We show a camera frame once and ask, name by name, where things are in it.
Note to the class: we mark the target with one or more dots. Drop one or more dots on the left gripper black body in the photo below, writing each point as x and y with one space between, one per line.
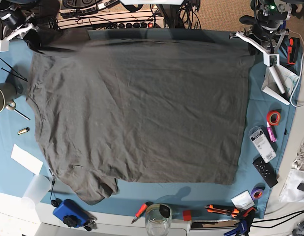
269 16

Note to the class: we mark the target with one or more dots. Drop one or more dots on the white rolled paper tube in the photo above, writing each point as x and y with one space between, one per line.
276 79

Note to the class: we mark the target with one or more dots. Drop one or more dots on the black cable tie upper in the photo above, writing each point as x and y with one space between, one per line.
12 69

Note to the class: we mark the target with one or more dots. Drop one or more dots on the red tape roll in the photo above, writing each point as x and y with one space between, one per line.
273 118

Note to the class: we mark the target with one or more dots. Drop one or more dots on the red handled screwdriver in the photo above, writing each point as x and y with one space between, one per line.
141 211

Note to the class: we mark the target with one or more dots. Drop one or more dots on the blue box with knob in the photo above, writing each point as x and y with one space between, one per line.
71 214

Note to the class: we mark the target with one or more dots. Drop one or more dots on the black remote control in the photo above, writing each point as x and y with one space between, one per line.
266 171

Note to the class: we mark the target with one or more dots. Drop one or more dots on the small red cube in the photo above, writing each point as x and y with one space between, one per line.
187 215

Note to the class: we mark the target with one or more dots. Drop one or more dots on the black cable tie lower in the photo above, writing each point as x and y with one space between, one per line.
14 75

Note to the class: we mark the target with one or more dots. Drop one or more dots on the white paper card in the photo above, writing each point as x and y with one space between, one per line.
27 160

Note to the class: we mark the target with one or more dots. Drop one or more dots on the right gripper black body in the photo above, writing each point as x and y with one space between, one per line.
12 16

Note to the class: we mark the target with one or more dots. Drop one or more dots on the small AA battery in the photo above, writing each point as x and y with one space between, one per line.
24 130

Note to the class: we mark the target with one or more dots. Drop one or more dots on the orange black utility knife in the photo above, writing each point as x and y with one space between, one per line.
224 210

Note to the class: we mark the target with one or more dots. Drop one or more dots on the keys with padlock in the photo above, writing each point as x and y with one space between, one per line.
90 224

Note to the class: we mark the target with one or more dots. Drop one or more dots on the purple tape roll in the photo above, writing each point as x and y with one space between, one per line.
257 192

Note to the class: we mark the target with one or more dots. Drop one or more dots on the black cable tie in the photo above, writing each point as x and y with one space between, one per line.
14 75
12 69

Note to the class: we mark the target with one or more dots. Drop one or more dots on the white small card box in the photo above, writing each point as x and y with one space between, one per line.
243 201

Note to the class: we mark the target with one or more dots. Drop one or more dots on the blue table cloth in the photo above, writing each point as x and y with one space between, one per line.
14 178

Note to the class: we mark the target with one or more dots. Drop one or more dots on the orange black clamp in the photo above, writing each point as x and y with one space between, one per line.
293 50

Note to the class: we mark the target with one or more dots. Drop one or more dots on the blue black bar clamp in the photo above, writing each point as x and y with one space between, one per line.
243 227

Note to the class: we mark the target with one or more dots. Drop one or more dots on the black power strip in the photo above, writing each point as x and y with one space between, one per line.
141 25

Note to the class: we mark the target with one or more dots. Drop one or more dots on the translucent plastic cup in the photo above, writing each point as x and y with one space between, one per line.
37 189

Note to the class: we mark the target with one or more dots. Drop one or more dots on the clear plastic bit case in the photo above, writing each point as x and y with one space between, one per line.
260 141

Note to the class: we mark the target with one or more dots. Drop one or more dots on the clear drinking glass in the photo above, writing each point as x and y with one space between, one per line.
158 219

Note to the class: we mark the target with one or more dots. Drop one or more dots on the pink glue tube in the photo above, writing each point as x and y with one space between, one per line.
271 132

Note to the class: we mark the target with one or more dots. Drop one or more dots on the dark grey T-shirt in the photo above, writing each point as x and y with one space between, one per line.
138 110

